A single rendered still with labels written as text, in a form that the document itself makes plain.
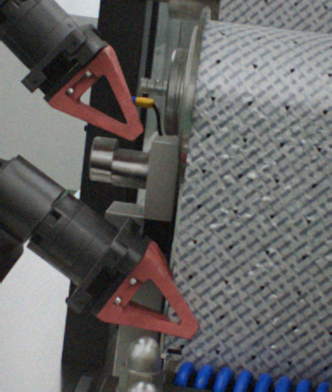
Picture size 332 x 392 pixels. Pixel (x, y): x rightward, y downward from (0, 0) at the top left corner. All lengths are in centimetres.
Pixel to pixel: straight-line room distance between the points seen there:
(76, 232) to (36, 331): 52
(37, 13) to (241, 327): 31
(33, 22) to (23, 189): 14
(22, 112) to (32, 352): 536
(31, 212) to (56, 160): 575
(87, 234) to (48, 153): 575
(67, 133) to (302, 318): 572
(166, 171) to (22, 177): 14
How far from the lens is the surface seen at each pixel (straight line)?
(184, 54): 93
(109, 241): 89
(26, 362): 129
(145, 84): 96
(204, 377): 89
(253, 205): 89
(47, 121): 661
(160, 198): 97
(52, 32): 93
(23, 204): 88
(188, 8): 116
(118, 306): 90
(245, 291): 90
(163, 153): 96
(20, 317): 144
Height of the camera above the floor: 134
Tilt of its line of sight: 10 degrees down
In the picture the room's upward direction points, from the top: 7 degrees clockwise
